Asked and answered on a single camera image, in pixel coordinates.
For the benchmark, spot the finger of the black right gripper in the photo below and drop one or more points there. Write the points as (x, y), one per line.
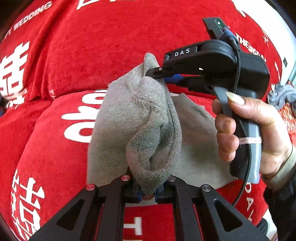
(174, 79)
(160, 72)

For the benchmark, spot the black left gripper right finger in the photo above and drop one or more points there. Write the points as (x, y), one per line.
(201, 213)

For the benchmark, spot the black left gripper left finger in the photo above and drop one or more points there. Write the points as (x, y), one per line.
(95, 213)

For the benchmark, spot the grey knit garment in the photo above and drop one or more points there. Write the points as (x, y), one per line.
(144, 128)

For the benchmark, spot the person's right hand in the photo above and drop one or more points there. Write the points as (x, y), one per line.
(273, 129)

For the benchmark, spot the grey knitted item right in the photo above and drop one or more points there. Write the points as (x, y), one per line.
(282, 94)

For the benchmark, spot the grey jacket sleeve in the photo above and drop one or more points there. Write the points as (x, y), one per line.
(279, 177)

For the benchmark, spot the red wedding sofa cover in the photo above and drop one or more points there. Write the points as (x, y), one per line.
(57, 61)

